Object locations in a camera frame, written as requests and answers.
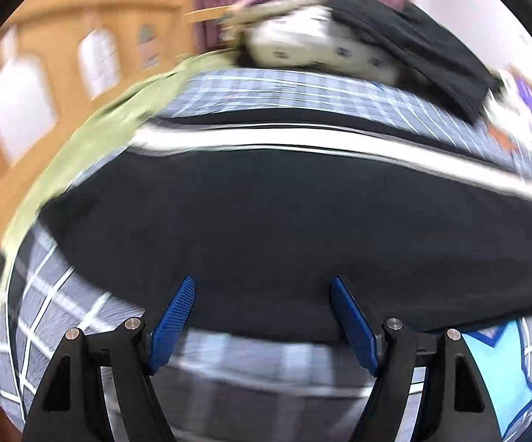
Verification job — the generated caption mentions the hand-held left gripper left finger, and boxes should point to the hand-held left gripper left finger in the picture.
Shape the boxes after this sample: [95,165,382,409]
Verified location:
[22,275,197,442]

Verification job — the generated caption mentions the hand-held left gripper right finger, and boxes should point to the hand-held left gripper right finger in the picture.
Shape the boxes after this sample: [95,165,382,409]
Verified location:
[331,276,508,442]

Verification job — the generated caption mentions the black pants with white waistband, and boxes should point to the black pants with white waistband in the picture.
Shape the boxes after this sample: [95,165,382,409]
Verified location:
[39,119,532,347]

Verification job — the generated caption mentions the green bed sheet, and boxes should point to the green bed sheet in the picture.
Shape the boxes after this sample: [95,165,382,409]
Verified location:
[0,50,235,406]

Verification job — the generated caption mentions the grey checked star-print blanket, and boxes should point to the grey checked star-print blanket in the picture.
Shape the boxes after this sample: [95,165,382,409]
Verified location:
[0,67,532,442]

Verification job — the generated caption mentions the white floral crumpled quilt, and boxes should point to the white floral crumpled quilt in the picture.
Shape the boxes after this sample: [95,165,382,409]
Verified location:
[486,67,532,187]

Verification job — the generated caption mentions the black jacket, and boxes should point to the black jacket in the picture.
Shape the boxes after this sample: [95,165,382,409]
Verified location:
[327,0,500,124]

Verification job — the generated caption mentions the white floral folded quilt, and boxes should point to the white floral folded quilt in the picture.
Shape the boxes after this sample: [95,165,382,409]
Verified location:
[220,0,407,87]

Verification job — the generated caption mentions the wooden bed frame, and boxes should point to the wooden bed frame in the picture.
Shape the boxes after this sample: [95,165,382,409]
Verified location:
[0,0,198,397]

